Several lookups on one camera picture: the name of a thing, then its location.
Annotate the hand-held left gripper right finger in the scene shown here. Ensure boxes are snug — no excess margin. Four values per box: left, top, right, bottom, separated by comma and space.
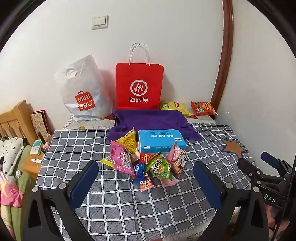
193, 160, 270, 241

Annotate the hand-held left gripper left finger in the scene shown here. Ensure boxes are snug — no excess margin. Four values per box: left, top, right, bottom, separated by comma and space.
23, 160, 100, 241

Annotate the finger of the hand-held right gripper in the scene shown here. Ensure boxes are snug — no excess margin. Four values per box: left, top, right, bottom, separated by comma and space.
261, 152, 292, 174
237, 158, 262, 186

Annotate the small yellow snack packet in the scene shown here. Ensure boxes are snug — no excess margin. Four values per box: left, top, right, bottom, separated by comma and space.
101, 156, 116, 168

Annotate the pink panda snack packet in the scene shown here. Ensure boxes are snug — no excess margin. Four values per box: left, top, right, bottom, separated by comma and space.
166, 142, 188, 179

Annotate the green snack packet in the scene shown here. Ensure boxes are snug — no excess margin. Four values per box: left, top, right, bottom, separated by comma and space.
144, 152, 174, 181

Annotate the blue snack packet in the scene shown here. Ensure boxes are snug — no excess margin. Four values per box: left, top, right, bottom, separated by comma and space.
129, 162, 147, 183

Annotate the yellow triangular snack packet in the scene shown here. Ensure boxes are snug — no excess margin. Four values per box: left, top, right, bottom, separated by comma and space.
115, 127, 139, 158

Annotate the red snack packet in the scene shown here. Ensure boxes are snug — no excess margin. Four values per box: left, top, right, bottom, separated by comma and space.
140, 152, 158, 165

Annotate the grey checked blanket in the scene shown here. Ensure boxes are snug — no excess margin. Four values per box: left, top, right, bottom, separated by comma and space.
35, 123, 252, 241

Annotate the wooden nightstand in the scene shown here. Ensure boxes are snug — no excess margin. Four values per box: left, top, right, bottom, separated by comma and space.
23, 139, 50, 181

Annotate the small orange snack packet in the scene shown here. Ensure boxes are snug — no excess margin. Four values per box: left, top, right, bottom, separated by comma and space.
139, 174, 155, 192

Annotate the blue tissue pack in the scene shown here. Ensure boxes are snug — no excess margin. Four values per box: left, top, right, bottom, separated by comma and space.
138, 129, 187, 153

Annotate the green blanket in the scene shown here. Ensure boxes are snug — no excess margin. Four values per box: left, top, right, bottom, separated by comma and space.
0, 145, 35, 241

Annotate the patterned book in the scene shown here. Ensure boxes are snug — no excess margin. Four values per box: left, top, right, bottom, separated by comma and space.
31, 110, 50, 139

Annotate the orange chips bag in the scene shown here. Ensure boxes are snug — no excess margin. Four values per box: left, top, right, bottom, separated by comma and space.
191, 101, 218, 116

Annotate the pink cloth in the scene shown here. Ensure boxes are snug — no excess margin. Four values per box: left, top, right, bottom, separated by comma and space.
0, 174, 23, 208

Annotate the white spotted pillow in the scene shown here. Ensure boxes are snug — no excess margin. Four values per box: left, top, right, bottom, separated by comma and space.
0, 137, 27, 175

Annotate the yellow chips bag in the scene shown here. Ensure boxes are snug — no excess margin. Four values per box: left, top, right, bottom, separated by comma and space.
159, 100, 192, 117

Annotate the purple cloth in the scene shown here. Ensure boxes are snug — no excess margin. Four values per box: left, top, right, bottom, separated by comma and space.
108, 109, 202, 142

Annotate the wooden headboard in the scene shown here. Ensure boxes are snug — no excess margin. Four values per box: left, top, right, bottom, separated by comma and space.
0, 100, 37, 145

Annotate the white plastic bag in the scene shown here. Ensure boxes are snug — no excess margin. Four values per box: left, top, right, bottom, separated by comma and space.
54, 54, 114, 121

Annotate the red paper bag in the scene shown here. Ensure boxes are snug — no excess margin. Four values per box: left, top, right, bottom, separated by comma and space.
116, 43, 164, 110

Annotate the brown wooden door frame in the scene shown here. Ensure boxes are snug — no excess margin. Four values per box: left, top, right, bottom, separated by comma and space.
210, 0, 234, 109

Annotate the white light switch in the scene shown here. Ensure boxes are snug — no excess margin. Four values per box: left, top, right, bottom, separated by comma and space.
91, 14, 109, 30

